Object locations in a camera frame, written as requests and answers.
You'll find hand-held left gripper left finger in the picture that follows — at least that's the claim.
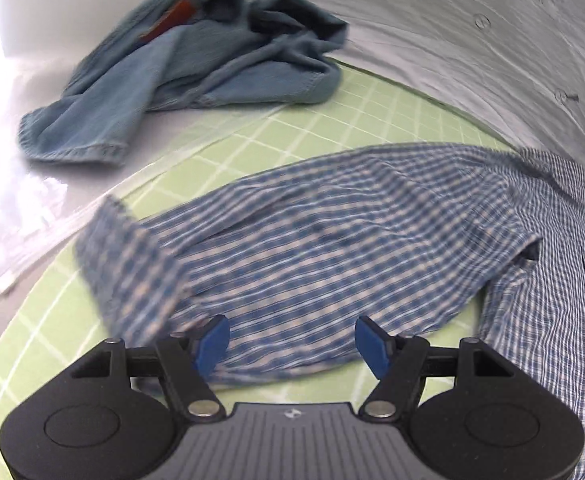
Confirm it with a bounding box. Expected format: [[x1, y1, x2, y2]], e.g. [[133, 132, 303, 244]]
[[69, 315, 231, 419]]

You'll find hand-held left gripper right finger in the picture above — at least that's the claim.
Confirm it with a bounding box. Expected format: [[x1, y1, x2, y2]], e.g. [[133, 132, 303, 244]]
[[354, 315, 519, 421]]

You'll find blue plaid shirt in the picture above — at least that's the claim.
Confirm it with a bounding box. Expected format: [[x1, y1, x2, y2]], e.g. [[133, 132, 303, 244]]
[[75, 142, 585, 480]]

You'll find green grid mat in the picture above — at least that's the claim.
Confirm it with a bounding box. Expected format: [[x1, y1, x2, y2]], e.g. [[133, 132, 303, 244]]
[[0, 57, 524, 480]]

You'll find blue denim garment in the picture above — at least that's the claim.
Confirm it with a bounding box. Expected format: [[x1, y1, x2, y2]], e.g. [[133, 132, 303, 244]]
[[18, 0, 349, 167]]

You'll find white printed bed sheet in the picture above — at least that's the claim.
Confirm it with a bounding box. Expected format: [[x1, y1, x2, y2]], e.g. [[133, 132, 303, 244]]
[[222, 0, 585, 211]]

